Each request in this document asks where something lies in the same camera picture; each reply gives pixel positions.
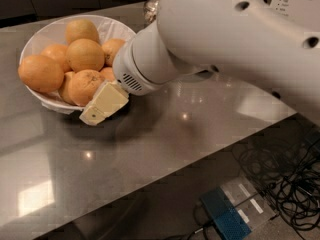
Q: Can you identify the orange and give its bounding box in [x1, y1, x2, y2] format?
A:
[65, 19, 99, 44]
[66, 39, 105, 72]
[18, 55, 64, 93]
[100, 67, 115, 82]
[41, 44, 71, 72]
[68, 69, 105, 107]
[102, 38, 125, 67]

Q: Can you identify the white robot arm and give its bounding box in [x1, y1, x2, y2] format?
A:
[80, 0, 320, 125]

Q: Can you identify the white bowl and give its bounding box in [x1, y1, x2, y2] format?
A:
[20, 15, 136, 114]

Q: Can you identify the orange low between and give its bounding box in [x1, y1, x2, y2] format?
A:
[58, 71, 74, 105]

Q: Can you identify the glass jar pale cereal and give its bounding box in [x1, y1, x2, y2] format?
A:
[143, 0, 159, 25]

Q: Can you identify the blue box on floor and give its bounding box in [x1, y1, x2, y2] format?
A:
[200, 188, 251, 240]

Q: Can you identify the allergens information sign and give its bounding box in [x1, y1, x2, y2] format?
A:
[271, 0, 320, 31]

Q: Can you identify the tangle of black cables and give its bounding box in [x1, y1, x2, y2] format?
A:
[231, 123, 320, 240]

